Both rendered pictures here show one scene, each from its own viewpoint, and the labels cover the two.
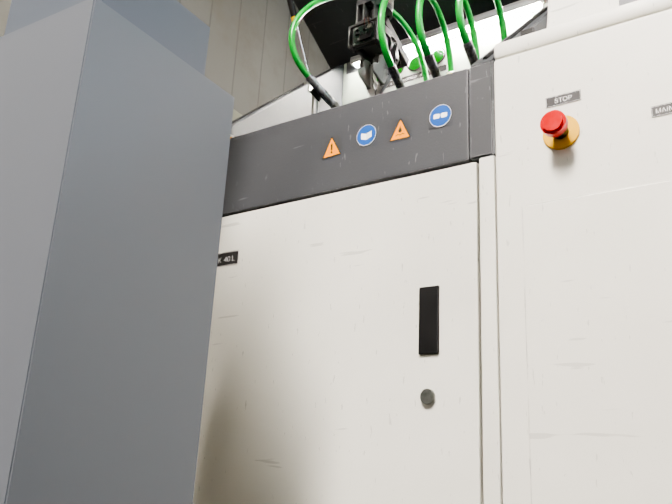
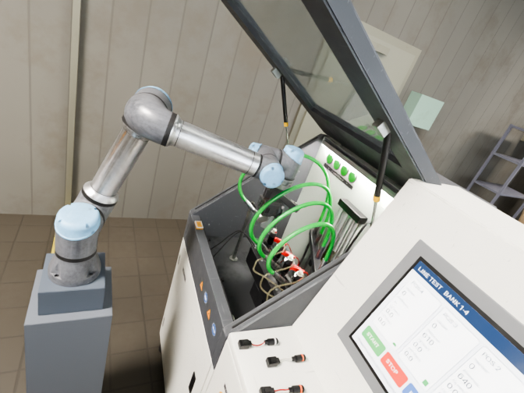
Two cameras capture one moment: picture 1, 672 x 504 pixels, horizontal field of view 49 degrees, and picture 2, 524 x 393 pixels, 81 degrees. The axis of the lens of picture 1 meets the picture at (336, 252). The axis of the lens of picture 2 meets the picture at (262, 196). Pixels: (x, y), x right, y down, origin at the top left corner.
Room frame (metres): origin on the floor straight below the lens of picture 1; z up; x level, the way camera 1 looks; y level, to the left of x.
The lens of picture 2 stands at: (0.38, -0.46, 1.73)
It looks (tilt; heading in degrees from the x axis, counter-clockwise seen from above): 25 degrees down; 25
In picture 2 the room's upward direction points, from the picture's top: 20 degrees clockwise
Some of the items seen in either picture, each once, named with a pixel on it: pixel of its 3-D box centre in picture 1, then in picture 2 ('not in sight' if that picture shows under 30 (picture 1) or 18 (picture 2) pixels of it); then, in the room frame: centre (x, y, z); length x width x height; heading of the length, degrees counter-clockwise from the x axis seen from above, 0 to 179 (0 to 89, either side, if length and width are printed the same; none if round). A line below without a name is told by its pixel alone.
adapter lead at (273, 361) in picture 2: not in sight; (286, 359); (1.03, -0.40, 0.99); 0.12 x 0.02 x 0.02; 143
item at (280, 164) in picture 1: (313, 159); (204, 274); (1.21, 0.05, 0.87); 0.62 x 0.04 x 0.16; 55
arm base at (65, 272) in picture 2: not in sight; (76, 258); (0.84, 0.31, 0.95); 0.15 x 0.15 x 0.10
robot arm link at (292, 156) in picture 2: not in sight; (289, 162); (1.36, -0.06, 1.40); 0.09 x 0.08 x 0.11; 133
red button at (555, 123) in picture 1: (556, 126); not in sight; (0.91, -0.30, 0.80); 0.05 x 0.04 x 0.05; 55
